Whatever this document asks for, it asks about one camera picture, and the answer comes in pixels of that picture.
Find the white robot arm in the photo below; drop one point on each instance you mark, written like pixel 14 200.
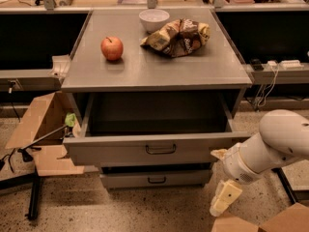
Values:
pixel 282 139

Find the grey top drawer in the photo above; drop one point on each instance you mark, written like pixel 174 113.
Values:
pixel 153 128

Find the grey metal cabinet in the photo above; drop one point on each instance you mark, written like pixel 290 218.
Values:
pixel 214 66

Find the grey lower drawer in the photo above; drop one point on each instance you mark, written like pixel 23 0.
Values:
pixel 127 177

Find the black bar right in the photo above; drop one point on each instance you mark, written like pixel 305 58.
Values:
pixel 286 185

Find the black adapter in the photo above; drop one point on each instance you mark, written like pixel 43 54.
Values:
pixel 256 65

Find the black stand left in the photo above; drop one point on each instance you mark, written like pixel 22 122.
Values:
pixel 33 178

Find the red apple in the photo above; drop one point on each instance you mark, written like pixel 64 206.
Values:
pixel 112 48

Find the green object in box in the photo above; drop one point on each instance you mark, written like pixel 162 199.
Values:
pixel 70 120

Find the white power strip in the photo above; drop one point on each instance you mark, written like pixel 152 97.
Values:
pixel 286 64

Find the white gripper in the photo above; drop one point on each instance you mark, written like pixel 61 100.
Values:
pixel 238 165

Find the open cardboard box left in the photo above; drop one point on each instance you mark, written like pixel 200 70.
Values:
pixel 46 114

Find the grey drawer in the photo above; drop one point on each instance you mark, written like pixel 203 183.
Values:
pixel 153 128
pixel 127 177

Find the brown chip bag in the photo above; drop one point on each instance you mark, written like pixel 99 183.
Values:
pixel 178 38

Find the white bowl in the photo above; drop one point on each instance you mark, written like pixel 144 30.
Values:
pixel 153 19

